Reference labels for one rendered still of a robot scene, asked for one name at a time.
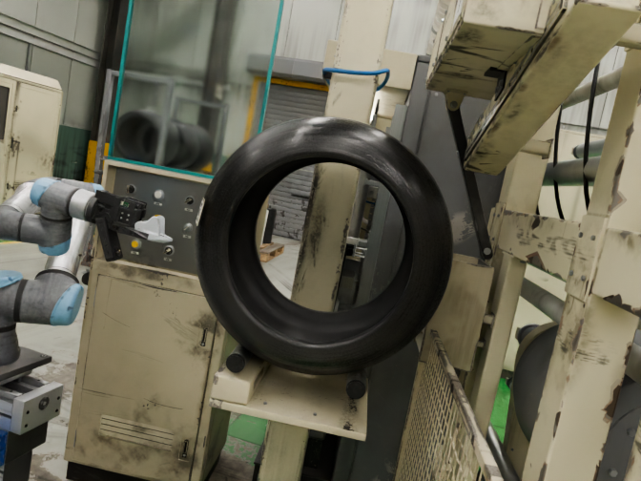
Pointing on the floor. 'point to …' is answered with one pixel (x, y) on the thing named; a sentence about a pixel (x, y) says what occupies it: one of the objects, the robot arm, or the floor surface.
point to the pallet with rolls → (269, 238)
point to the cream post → (330, 205)
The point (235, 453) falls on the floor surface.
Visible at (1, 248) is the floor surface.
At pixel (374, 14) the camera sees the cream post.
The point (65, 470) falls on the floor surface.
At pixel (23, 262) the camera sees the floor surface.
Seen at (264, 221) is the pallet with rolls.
